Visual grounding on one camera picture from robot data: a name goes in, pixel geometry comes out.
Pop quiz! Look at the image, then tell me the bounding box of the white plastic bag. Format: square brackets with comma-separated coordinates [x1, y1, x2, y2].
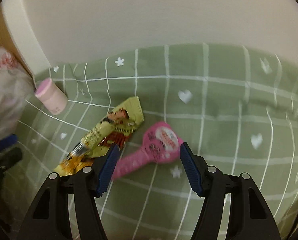
[0, 47, 35, 140]

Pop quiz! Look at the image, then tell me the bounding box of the pink capped bottle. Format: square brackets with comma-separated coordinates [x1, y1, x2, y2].
[35, 77, 68, 115]

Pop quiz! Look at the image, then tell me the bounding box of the green checkered bedsheet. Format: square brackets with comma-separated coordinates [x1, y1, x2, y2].
[3, 44, 298, 239]

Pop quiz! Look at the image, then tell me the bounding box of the yellow snack wrapper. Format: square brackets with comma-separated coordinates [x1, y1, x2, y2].
[55, 96, 144, 176]

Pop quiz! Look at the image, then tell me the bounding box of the pink toy wand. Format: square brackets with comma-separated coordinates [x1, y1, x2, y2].
[112, 121, 184, 180]

